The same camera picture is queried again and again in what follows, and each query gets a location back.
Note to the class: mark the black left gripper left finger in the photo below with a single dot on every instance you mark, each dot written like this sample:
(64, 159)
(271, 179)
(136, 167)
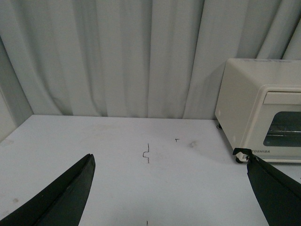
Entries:
(61, 203)

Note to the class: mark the cream oven door with window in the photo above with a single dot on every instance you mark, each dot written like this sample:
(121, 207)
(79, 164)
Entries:
(282, 130)

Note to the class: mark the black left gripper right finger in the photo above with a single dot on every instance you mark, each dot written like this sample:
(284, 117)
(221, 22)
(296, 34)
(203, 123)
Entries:
(278, 195)

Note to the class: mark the cream Toshiba toaster oven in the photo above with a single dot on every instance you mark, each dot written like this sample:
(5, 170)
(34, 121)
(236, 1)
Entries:
(245, 83)

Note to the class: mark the grey-white curtain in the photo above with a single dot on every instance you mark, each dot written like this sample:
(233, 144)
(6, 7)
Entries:
(133, 58)

